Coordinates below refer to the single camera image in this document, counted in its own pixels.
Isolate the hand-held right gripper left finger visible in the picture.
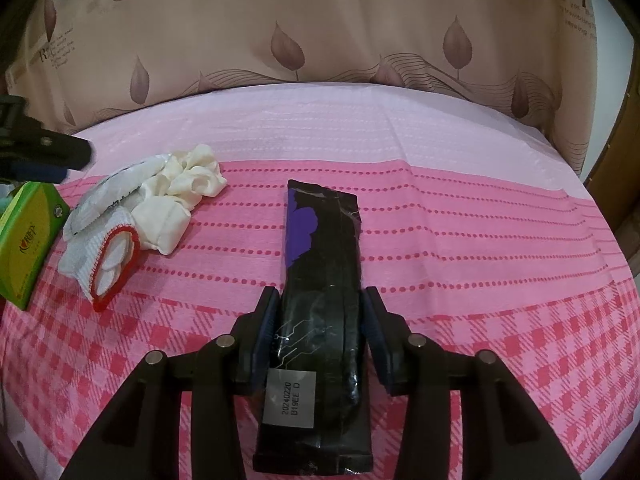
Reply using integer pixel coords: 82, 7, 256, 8
60, 287, 281, 480

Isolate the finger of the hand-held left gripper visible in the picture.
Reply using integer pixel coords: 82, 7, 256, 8
0, 157, 68, 184
30, 127, 94, 171

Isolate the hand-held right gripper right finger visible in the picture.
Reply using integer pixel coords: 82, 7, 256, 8
361, 286, 583, 480

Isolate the green tissue pack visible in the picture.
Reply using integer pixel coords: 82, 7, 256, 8
0, 182, 71, 311

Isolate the black plastic packet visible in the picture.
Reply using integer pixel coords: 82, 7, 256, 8
252, 178, 373, 476

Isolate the clear plastic packet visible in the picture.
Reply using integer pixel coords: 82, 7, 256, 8
62, 152, 176, 236

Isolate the white glove with red cuff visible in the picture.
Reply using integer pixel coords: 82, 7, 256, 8
56, 207, 146, 311

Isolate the pink checked bed sheet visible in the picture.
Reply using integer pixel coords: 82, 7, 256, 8
0, 82, 636, 480

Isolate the cream rubber glove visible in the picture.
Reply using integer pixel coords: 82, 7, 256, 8
132, 144, 228, 256

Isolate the beige leaf print curtain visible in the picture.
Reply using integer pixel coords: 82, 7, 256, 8
0, 0, 601, 181

